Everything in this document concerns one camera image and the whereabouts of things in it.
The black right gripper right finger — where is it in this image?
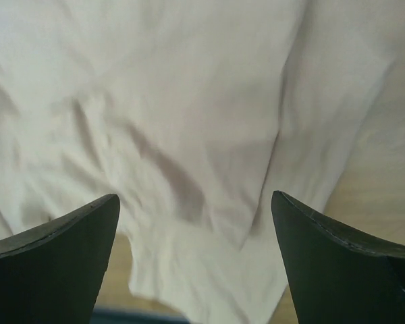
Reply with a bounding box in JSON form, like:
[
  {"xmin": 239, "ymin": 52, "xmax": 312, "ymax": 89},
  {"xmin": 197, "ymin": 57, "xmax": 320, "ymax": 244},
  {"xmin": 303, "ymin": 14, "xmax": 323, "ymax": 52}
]
[{"xmin": 271, "ymin": 191, "xmax": 405, "ymax": 323}]

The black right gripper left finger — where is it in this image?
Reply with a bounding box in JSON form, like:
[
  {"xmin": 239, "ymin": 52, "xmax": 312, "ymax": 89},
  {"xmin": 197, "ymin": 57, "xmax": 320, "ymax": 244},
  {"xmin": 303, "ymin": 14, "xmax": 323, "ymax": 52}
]
[{"xmin": 0, "ymin": 194, "xmax": 120, "ymax": 323}]

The beige t shirt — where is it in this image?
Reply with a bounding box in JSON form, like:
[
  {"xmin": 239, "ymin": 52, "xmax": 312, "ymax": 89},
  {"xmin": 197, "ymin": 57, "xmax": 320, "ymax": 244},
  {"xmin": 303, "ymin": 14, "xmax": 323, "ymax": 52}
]
[{"xmin": 0, "ymin": 1, "xmax": 405, "ymax": 323}]

